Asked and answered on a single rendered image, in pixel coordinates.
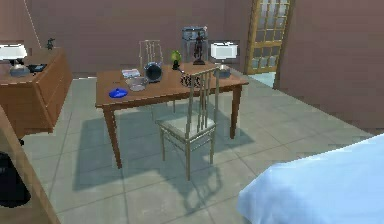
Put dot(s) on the grey framed box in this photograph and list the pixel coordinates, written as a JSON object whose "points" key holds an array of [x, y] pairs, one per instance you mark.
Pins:
{"points": [[190, 40]]}

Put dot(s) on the small dark green figurine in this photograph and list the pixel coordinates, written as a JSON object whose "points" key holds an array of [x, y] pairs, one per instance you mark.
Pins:
{"points": [[50, 43]]}

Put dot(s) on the white patterned book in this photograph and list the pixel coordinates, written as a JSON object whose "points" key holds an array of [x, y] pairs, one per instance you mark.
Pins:
{"points": [[130, 73]]}

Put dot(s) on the black round object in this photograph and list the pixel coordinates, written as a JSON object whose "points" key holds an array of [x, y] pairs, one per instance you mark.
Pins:
{"points": [[11, 186]]}

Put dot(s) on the wooden glass-paned door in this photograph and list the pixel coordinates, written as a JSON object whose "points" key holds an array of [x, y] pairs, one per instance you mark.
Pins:
{"points": [[267, 36]]}

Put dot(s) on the pale wooden chair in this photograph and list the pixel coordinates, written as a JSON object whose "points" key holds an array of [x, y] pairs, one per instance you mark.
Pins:
{"points": [[150, 52], [186, 126]]}

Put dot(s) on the brown wooden chest of drawers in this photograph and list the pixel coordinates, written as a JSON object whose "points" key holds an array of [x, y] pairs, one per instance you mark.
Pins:
{"points": [[36, 96]]}

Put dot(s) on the green apple lamp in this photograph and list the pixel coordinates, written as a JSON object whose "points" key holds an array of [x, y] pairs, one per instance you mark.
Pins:
{"points": [[176, 57]]}

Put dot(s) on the black patterned box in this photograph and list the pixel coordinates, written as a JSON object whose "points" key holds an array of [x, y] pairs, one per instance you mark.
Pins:
{"points": [[190, 80]]}

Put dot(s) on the blue plate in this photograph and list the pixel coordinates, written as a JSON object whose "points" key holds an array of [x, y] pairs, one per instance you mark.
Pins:
{"points": [[118, 93]]}

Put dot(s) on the white shade table lamp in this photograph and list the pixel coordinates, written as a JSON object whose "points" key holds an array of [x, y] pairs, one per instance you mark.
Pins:
{"points": [[224, 50], [12, 53]]}

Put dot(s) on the brown wooden table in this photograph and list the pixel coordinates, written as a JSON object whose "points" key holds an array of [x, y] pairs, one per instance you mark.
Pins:
{"points": [[160, 88]]}

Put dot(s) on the light blue bed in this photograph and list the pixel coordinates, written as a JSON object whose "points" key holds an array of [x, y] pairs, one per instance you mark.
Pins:
{"points": [[320, 186]]}

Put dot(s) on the grey glass bowl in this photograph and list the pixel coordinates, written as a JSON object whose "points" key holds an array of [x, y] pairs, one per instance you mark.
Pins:
{"points": [[136, 83]]}

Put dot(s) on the brown wooden furniture edge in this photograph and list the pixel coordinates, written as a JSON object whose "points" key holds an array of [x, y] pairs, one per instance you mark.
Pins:
{"points": [[23, 176]]}

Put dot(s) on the dark human statue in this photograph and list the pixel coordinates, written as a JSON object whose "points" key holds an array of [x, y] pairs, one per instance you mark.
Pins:
{"points": [[199, 48]]}

